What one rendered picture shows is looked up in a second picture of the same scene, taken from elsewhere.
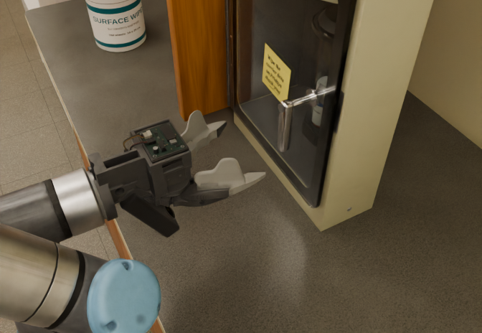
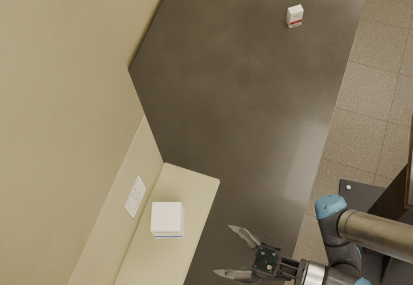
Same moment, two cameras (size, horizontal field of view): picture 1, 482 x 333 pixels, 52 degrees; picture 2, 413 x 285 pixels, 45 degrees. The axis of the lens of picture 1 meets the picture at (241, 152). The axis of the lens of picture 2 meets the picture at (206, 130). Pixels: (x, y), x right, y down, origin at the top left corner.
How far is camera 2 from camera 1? 1.02 m
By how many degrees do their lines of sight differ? 62
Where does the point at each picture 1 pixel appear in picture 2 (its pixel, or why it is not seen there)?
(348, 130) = not seen: hidden behind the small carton
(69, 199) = (320, 268)
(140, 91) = not seen: outside the picture
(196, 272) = not seen: hidden behind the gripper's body
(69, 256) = (342, 219)
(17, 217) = (344, 277)
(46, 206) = (330, 272)
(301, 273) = (219, 223)
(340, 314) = (225, 196)
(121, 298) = (333, 200)
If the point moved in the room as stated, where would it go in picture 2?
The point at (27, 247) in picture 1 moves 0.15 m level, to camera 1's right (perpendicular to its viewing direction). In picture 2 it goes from (357, 220) to (307, 174)
